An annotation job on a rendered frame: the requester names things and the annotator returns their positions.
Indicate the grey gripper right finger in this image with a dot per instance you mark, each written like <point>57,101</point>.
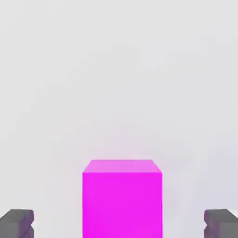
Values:
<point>223,226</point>

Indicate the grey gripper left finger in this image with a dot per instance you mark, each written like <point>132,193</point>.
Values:
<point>14,225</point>

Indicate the small magenta cube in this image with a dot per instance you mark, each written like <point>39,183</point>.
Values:
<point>122,200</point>

